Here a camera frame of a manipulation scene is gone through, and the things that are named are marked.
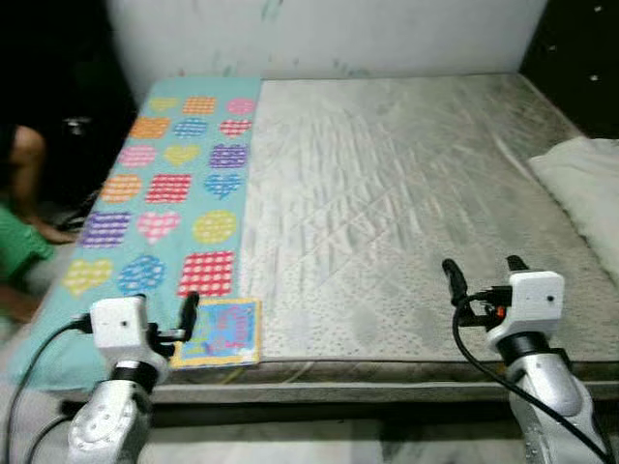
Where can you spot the white pillow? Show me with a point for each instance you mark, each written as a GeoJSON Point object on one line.
{"type": "Point", "coordinates": [585, 193]}

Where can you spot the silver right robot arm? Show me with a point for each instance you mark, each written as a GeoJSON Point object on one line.
{"type": "Point", "coordinates": [556, 406]}

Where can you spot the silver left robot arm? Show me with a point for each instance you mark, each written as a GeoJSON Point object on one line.
{"type": "Point", "coordinates": [106, 420]}

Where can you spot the colourful yellow-bordered children's book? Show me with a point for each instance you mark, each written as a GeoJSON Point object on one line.
{"type": "Point", "coordinates": [221, 333]}

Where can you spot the grey quilted mattress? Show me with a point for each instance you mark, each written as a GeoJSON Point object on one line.
{"type": "Point", "coordinates": [406, 193]}

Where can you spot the teal blanket with dotted shapes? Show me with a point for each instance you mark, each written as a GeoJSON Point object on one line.
{"type": "Point", "coordinates": [155, 193]}

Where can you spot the green plastic stool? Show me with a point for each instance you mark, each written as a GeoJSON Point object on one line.
{"type": "Point", "coordinates": [19, 246]}

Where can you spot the dark bed base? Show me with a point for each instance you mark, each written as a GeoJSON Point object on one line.
{"type": "Point", "coordinates": [338, 411]}

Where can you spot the person's bare leg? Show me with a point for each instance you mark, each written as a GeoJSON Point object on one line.
{"type": "Point", "coordinates": [29, 184]}

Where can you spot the black tufted headboard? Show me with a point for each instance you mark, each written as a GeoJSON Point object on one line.
{"type": "Point", "coordinates": [580, 58]}

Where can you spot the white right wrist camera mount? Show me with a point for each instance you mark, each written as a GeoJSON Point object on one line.
{"type": "Point", "coordinates": [532, 304]}

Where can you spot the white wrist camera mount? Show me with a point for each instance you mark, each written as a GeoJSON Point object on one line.
{"type": "Point", "coordinates": [118, 327]}
{"type": "Point", "coordinates": [532, 304]}

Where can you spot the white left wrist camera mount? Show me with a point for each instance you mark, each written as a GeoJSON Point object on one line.
{"type": "Point", "coordinates": [118, 327]}

